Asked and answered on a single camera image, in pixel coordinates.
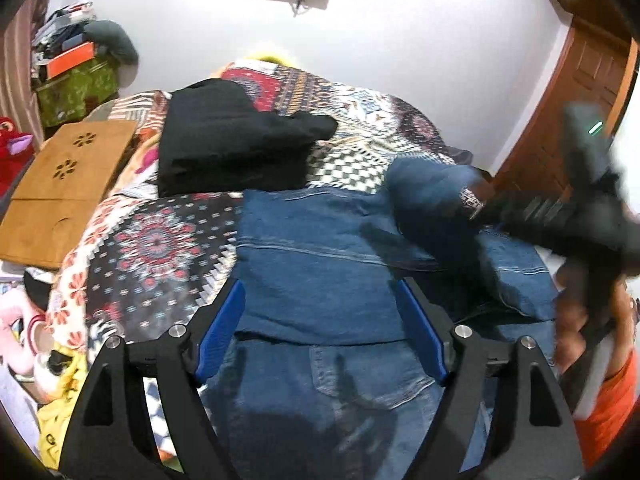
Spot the dark grey pillow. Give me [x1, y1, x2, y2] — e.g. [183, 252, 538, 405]
[84, 20, 139, 65]

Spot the yellow curved pillow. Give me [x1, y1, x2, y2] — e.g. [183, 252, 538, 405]
[252, 54, 291, 67]

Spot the pile of folded clothes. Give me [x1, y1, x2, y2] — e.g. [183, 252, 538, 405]
[32, 0, 96, 66]

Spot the blue denim jacket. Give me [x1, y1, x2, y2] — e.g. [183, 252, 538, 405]
[203, 158, 556, 479]

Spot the red plush toy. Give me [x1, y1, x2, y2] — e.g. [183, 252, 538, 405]
[0, 116, 35, 195]

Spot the colourful patchwork bedspread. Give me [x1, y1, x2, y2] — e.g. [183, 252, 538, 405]
[46, 58, 474, 466]

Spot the orange shoe box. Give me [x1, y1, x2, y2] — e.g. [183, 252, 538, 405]
[47, 42, 96, 79]

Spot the brown wooden lap desk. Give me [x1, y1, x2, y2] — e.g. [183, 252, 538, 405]
[1, 120, 137, 270]

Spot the black folded garment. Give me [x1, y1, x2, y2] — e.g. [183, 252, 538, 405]
[157, 79, 337, 197]

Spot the yellow cartoon cloth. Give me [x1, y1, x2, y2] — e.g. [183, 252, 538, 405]
[37, 344, 88, 469]

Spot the person's right hand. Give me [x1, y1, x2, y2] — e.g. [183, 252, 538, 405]
[554, 260, 636, 379]

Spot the green patterned storage box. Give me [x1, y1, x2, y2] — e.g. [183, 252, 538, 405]
[36, 55, 119, 128]

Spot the brown wooden door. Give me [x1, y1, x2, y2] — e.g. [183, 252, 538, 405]
[492, 18, 638, 198]

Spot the pink plush toy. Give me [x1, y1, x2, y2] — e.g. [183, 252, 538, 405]
[1, 287, 53, 404]

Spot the striped red beige curtain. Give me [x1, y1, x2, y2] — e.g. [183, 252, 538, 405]
[1, 0, 49, 145]

